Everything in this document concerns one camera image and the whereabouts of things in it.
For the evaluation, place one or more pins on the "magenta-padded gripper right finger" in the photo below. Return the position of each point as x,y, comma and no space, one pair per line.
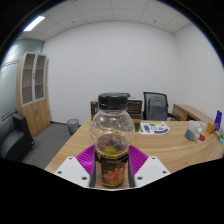
148,170

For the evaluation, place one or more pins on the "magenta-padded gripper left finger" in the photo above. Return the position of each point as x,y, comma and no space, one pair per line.
75,170

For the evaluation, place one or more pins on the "clear bottle with dark label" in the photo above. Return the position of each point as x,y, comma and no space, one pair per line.
111,133

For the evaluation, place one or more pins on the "white green purple leaflet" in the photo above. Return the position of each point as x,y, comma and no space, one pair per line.
153,128

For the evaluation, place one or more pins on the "grey waste bin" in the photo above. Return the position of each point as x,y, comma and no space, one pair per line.
73,126

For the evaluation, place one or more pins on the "white and grey mug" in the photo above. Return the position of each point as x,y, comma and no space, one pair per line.
193,130

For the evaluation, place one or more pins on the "grey mesh office chair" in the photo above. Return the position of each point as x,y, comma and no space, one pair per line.
156,106

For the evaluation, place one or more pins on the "small brown box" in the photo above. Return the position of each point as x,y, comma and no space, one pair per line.
93,108

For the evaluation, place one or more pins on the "large dark brown box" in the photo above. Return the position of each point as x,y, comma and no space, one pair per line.
136,106

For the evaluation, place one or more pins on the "black leather armchair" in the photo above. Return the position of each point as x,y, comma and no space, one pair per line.
15,140

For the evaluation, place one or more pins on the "wooden cabinet with glass doors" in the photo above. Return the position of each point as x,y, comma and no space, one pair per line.
35,113

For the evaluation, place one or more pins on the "wooden side desk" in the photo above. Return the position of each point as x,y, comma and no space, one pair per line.
186,111

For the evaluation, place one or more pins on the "orange box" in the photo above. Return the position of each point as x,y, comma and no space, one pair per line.
210,128

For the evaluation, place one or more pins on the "purple standing card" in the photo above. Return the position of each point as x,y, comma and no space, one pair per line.
218,120

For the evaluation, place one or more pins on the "rectangular ceiling light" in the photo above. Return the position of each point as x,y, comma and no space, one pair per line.
34,23

